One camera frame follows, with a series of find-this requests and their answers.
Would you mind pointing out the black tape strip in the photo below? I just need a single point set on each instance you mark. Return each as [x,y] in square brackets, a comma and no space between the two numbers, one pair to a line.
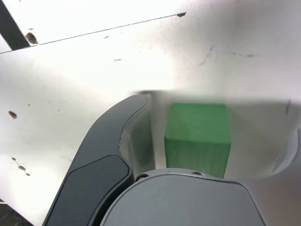
[9,28]

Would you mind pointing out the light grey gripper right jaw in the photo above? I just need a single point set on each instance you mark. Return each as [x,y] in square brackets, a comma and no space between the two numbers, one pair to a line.
[176,202]

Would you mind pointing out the green cube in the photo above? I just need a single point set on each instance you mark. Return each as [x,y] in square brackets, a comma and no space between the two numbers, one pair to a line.
[197,141]

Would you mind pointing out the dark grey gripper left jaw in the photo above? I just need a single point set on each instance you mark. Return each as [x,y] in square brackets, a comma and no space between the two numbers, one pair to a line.
[94,176]

